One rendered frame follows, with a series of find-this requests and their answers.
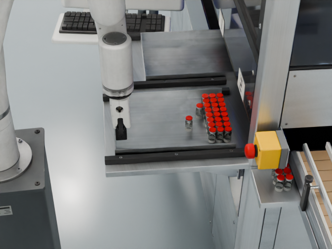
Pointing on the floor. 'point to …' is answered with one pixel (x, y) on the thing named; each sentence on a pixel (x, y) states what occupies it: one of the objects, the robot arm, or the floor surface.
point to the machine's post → (267, 105)
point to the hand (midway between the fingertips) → (121, 133)
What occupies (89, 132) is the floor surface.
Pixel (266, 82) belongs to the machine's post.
